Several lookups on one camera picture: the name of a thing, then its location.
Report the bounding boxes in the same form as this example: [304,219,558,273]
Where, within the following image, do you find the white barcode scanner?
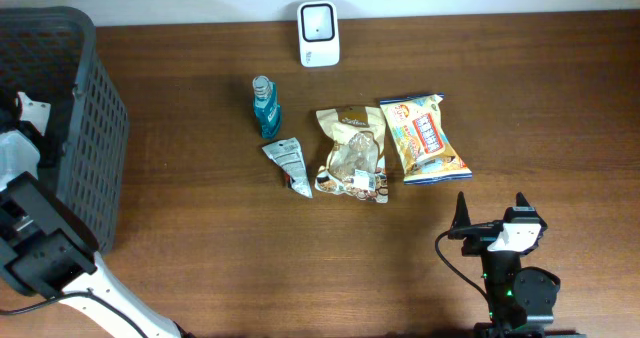
[297,1,340,68]

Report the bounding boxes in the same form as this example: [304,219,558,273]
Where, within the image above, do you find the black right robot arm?
[435,193,580,338]

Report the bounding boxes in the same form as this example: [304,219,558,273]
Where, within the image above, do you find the silver triangular snack packet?
[262,138,313,198]

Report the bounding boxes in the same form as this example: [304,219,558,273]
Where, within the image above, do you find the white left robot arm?
[1,130,190,337]

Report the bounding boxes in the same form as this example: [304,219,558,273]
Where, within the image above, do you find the teal mouthwash bottle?
[252,75,282,140]

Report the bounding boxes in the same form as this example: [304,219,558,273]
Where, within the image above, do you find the grey plastic lattice basket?
[1,7,129,254]

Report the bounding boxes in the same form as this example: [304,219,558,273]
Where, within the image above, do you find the yellow snack bag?
[380,94,472,185]

